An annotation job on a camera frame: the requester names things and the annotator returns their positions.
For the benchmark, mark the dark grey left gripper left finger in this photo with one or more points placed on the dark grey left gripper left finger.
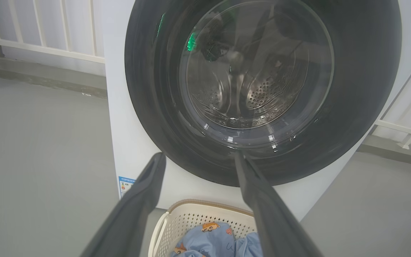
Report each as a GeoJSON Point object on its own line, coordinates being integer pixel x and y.
{"type": "Point", "coordinates": [134, 214]}

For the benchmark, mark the blue energy label sticker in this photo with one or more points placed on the blue energy label sticker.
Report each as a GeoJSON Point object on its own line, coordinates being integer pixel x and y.
{"type": "Point", "coordinates": [125, 185]}

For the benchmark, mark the perforated steel washer drum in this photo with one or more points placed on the perforated steel washer drum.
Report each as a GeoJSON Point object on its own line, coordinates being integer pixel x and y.
{"type": "Point", "coordinates": [259, 96]}

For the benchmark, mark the blue cartoon print garment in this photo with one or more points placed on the blue cartoon print garment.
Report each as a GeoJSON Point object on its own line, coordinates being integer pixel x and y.
{"type": "Point", "coordinates": [212, 242]}

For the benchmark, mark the black round glass washer door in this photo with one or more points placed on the black round glass washer door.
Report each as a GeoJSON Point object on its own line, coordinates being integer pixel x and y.
{"type": "Point", "coordinates": [355, 107]}

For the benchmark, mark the white front-load washing machine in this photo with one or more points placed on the white front-load washing machine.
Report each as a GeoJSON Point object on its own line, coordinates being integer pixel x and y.
{"type": "Point", "coordinates": [137, 117]}

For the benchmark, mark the cream perforated laundry basket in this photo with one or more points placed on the cream perforated laundry basket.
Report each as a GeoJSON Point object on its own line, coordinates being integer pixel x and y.
{"type": "Point", "coordinates": [191, 217]}

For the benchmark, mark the white metal railing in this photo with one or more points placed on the white metal railing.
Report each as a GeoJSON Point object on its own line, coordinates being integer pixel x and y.
{"type": "Point", "coordinates": [405, 128]}
{"type": "Point", "coordinates": [41, 48]}

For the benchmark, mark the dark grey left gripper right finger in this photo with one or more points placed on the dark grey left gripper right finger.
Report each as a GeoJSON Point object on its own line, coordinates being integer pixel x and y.
{"type": "Point", "coordinates": [273, 221]}

